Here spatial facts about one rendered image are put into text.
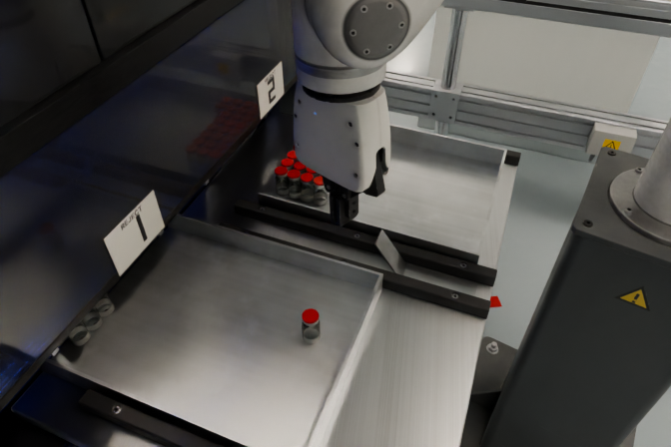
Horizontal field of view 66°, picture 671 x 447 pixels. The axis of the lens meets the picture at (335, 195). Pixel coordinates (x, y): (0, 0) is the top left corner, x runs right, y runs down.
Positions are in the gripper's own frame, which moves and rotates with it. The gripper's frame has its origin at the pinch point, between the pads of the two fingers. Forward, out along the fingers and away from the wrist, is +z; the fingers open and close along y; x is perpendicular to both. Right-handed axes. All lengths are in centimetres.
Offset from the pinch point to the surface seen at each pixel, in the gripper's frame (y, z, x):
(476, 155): -3.5, 14.3, 37.9
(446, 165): -6.5, 15.2, 33.2
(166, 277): -20.5, 15.3, -14.4
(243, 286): -11.6, 15.7, -8.2
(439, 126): -53, 59, 107
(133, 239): -15.6, 2.2, -18.4
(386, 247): 0.5, 12.2, 7.7
